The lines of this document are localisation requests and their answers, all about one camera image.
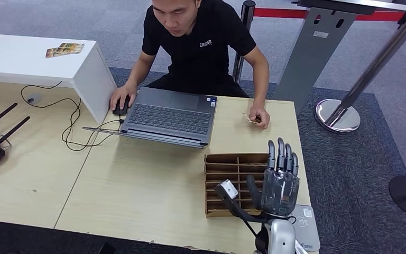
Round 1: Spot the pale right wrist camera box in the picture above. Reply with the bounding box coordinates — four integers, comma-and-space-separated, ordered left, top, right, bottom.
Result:
220, 179, 239, 200

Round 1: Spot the red barrier belt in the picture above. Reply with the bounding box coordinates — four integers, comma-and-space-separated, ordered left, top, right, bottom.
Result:
253, 7, 405, 22

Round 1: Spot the black computer mouse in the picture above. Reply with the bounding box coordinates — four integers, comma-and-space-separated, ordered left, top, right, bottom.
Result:
112, 96, 131, 116

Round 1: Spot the white desk shelf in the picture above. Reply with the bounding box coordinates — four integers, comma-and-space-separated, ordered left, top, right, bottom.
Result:
0, 33, 118, 124

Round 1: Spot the person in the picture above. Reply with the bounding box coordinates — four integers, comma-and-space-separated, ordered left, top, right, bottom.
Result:
110, 0, 271, 130

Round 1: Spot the grey sign stand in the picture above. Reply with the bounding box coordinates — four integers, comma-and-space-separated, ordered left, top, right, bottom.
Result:
272, 0, 406, 116

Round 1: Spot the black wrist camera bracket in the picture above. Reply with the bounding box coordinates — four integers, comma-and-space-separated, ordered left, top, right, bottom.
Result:
214, 184, 270, 235

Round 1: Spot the brown wooden card organizer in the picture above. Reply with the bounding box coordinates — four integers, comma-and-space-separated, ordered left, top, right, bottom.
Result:
205, 152, 272, 218

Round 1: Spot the person's right hand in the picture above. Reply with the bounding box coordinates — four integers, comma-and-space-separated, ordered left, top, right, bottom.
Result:
110, 85, 138, 112

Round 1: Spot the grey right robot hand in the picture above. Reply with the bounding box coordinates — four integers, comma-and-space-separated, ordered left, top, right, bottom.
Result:
246, 137, 300, 217

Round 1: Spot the person's left hand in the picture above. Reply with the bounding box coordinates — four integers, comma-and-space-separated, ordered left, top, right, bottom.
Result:
248, 103, 271, 130

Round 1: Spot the golden patterned ID card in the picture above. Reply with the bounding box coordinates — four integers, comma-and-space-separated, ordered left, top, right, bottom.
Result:
243, 112, 262, 124

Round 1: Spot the thin black cable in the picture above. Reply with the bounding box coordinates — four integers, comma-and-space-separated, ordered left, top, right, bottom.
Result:
20, 81, 125, 152

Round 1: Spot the white card reader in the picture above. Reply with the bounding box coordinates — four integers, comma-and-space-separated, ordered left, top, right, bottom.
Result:
290, 205, 321, 252

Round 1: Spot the grey laptop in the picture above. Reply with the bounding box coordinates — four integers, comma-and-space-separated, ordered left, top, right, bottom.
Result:
82, 86, 218, 149

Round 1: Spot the chrome stanchion post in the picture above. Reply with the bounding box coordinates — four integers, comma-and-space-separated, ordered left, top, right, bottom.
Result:
314, 12, 406, 134

